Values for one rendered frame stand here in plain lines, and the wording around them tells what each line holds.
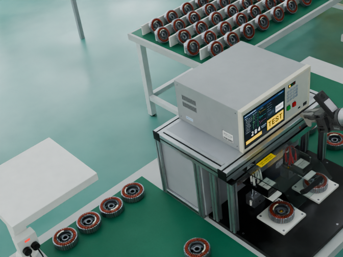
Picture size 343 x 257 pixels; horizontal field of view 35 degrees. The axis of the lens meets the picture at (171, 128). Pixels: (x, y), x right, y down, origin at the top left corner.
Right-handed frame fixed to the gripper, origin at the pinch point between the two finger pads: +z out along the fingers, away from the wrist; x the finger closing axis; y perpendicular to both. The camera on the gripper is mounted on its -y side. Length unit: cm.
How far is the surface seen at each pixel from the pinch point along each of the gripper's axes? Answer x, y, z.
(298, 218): -17.1, 42.0, 5.9
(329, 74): 91, 20, 60
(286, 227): -24.3, 41.7, 6.5
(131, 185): -52, 12, 71
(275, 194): -19.7, 28.6, 11.1
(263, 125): -15.9, -2.7, 6.5
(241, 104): -24.5, -16.3, 4.2
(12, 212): -114, -19, 37
